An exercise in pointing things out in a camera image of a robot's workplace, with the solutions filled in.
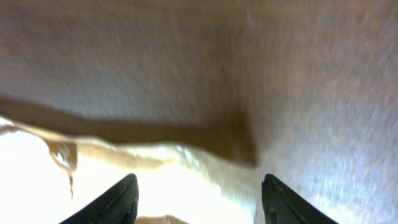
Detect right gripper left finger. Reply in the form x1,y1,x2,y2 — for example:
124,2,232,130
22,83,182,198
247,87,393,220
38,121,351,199
60,174,139,224

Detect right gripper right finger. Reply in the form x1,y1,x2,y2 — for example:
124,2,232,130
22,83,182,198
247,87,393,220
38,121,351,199
261,174,337,224

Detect glutinous rice bag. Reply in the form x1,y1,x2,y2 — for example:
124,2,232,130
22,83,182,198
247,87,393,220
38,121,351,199
1,119,260,223

